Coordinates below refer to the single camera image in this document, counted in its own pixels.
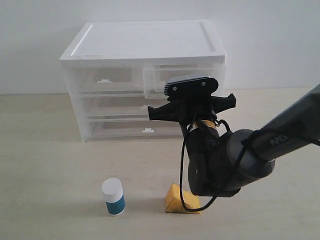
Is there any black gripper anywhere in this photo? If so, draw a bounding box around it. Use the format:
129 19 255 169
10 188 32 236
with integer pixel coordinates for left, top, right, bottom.
147 93 237 129

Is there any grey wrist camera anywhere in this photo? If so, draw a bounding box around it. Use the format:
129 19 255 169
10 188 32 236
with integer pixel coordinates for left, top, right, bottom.
163 75 219 101

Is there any white blue pill bottle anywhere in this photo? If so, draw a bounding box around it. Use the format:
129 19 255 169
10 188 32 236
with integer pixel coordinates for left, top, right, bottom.
101 177 126 216

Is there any black cable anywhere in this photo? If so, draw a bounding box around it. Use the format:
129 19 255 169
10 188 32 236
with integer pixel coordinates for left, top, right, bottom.
178 112 261 213

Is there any clear drawer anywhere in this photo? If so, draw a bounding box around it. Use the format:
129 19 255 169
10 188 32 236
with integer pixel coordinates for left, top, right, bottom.
68 67 144 96
143 63 226 99
70 95 169 121
79 118 182 142

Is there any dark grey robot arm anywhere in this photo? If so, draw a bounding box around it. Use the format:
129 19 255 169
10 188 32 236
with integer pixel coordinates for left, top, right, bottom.
147 87 320 198

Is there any yellow sponge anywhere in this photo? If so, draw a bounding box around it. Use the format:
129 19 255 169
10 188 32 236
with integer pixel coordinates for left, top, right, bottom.
164 183 200 214

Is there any white plastic drawer cabinet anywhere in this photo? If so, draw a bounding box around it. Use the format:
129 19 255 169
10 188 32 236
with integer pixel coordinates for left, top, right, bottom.
59 19 227 143

